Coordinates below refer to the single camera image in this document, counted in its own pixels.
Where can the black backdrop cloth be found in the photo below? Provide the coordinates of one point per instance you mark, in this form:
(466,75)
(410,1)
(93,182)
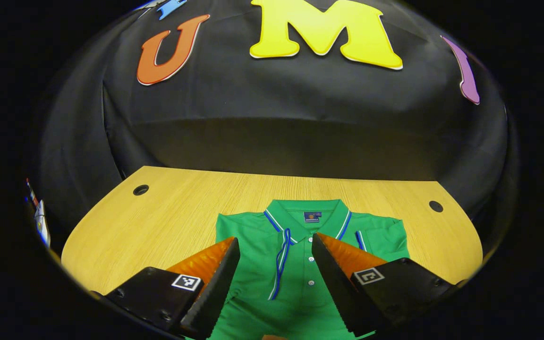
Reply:
(276,118)

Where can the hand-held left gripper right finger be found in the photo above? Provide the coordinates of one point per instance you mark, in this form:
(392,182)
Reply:
(335,288)

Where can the white side table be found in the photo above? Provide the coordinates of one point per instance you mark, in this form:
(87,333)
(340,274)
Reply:
(43,226)

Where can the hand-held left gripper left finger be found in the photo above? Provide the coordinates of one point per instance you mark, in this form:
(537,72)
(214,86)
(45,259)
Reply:
(215,293)

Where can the green T-shirt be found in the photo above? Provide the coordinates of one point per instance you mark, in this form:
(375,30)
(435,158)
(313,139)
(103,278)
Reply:
(295,302)

